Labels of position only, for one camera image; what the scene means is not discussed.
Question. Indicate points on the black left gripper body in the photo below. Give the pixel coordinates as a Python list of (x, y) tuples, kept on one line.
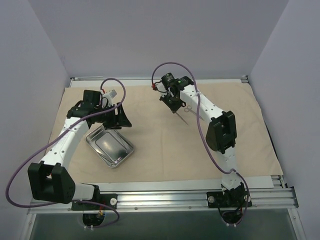
[(116, 116)]

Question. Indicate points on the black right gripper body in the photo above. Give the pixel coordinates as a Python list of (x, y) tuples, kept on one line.
[(171, 103)]

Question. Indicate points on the steel surgical scissors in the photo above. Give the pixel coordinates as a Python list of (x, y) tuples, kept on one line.
[(189, 109)]

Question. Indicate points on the metal instrument tray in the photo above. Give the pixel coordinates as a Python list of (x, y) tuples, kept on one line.
[(110, 145)]

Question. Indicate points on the beige cloth wrap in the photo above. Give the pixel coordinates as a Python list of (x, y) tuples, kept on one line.
[(168, 147)]

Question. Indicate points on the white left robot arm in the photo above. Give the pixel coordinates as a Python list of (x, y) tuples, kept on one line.
[(49, 179)]

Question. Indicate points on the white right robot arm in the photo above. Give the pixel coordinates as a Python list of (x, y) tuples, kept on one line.
[(221, 133)]

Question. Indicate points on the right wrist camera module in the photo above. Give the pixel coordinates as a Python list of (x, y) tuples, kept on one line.
[(169, 81)]

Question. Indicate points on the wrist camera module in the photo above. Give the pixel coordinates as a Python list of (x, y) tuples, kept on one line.
[(110, 94), (169, 81)]

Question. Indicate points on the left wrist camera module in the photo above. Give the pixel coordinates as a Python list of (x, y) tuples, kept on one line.
[(110, 94)]

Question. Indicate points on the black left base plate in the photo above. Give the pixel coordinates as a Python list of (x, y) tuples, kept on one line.
[(104, 201)]

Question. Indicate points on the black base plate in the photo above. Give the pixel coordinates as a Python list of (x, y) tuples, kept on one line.
[(228, 200), (104, 201)]

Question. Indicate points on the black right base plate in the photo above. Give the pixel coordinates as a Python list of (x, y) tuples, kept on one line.
[(228, 200)]

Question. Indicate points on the aluminium mounting rail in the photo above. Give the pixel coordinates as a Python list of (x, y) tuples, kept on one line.
[(199, 200)]

